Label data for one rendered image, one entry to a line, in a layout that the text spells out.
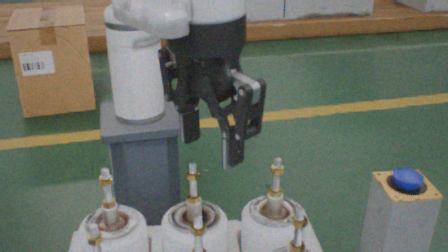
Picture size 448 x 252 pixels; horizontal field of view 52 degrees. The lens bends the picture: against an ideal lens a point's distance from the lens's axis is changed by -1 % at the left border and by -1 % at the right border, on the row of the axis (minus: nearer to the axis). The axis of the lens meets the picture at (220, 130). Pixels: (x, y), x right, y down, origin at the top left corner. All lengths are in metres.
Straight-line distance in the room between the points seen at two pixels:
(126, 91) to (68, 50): 0.79
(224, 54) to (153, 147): 0.45
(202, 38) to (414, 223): 0.41
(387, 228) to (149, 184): 0.43
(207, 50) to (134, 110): 0.43
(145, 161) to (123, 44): 0.22
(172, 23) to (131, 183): 0.55
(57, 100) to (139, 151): 0.83
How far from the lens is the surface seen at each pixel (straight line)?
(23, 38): 1.58
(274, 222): 0.67
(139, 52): 0.78
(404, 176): 0.67
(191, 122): 0.51
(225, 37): 0.41
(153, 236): 0.76
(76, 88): 1.62
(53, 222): 1.14
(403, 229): 0.68
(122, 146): 0.83
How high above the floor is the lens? 0.67
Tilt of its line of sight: 27 degrees down
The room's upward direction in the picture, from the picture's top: straight up
